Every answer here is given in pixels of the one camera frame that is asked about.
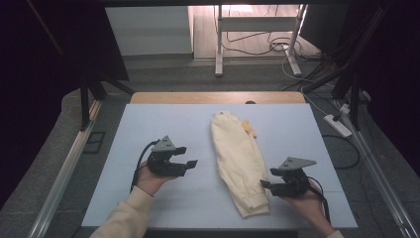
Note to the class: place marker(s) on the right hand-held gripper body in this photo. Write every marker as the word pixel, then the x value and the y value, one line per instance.
pixel 292 183

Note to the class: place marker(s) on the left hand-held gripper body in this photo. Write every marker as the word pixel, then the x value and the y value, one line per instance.
pixel 163 163

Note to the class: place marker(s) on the cream baby pants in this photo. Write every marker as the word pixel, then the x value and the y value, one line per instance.
pixel 237 162

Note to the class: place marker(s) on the person's left hand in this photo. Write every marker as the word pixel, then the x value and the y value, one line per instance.
pixel 152 183

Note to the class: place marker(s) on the person's right hand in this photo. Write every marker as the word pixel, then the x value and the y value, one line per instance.
pixel 307 205

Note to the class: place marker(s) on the light blue table mat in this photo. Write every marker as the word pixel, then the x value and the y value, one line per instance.
pixel 148 125

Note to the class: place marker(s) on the wooden table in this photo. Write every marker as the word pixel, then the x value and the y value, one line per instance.
pixel 198 97

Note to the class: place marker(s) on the dark floor socket cover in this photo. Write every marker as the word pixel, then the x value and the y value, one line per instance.
pixel 94 142

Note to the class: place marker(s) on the white power strip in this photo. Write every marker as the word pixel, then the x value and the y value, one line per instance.
pixel 337 125

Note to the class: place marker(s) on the small white plug adapter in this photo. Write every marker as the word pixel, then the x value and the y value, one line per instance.
pixel 345 109

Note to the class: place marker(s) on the black metal stand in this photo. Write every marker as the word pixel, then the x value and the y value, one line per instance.
pixel 353 82
pixel 85 99

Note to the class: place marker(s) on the white panel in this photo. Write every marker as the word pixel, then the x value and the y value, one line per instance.
pixel 148 29

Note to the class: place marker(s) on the metal floor rail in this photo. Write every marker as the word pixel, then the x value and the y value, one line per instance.
pixel 62 178
pixel 383 185

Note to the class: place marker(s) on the white desk frame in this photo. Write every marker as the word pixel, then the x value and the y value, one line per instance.
pixel 254 23

